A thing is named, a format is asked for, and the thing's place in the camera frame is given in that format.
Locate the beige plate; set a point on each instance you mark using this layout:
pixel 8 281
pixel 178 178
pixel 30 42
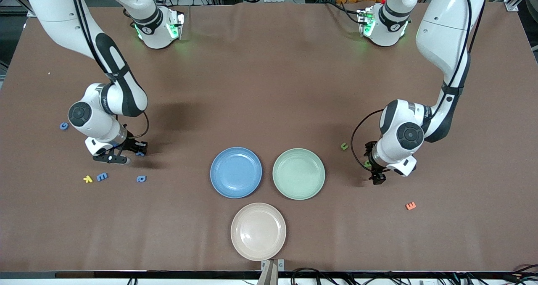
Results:
pixel 258 231

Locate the green plate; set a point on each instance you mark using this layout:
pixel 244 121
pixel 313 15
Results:
pixel 298 173

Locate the orange letter E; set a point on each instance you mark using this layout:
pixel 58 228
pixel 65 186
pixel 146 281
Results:
pixel 410 206

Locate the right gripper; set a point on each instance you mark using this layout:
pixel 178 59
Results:
pixel 131 144

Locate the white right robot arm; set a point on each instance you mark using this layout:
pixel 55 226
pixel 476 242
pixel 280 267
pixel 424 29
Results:
pixel 54 7

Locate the blue letter a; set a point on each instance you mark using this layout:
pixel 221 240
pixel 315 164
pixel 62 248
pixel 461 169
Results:
pixel 144 178

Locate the blue letter E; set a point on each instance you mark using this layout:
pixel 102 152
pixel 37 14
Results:
pixel 101 177

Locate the blue letter G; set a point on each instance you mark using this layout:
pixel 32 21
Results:
pixel 61 126

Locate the yellow letter K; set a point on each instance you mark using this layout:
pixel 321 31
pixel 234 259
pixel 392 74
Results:
pixel 87 178

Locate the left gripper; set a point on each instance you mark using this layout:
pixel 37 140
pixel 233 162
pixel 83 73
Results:
pixel 371 150

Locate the brown table cover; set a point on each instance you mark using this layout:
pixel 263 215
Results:
pixel 269 87

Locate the blue plate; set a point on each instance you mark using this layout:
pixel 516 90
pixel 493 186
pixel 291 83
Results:
pixel 236 172

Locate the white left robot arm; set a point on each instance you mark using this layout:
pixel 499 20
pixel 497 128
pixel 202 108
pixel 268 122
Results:
pixel 445 24

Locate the metal bracket with screws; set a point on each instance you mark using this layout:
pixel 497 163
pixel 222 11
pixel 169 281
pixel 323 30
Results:
pixel 271 272

